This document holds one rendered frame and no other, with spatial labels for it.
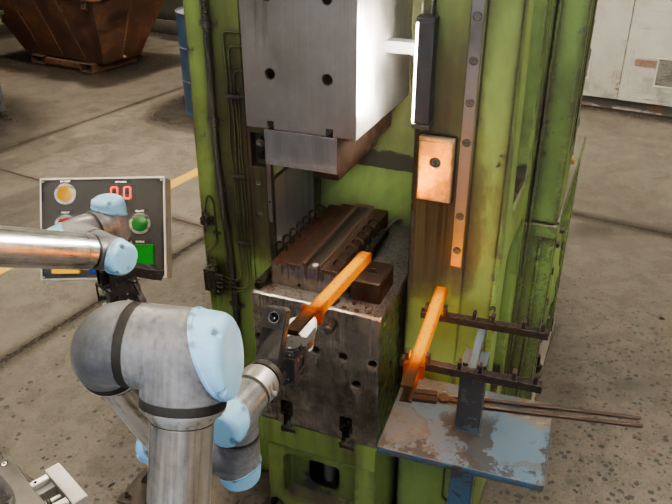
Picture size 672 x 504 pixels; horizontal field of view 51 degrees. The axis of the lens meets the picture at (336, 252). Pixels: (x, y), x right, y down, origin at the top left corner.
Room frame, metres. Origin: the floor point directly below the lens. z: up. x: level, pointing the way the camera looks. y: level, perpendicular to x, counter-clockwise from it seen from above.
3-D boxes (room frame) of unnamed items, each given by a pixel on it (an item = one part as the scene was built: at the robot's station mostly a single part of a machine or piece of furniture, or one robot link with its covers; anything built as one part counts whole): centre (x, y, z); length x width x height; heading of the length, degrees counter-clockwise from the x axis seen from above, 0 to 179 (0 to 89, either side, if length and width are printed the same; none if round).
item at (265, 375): (1.01, 0.14, 1.12); 0.08 x 0.05 x 0.08; 67
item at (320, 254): (1.86, -0.01, 0.99); 0.42 x 0.05 x 0.01; 157
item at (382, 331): (1.86, -0.05, 0.69); 0.56 x 0.38 x 0.45; 157
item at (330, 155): (1.87, 0.01, 1.32); 0.42 x 0.20 x 0.10; 157
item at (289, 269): (1.87, 0.01, 0.96); 0.42 x 0.20 x 0.09; 157
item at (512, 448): (1.38, -0.33, 0.69); 0.40 x 0.30 x 0.02; 71
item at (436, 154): (1.68, -0.25, 1.27); 0.09 x 0.02 x 0.17; 67
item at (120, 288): (1.46, 0.52, 1.07); 0.09 x 0.08 x 0.12; 135
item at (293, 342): (1.09, 0.11, 1.11); 0.12 x 0.08 x 0.09; 157
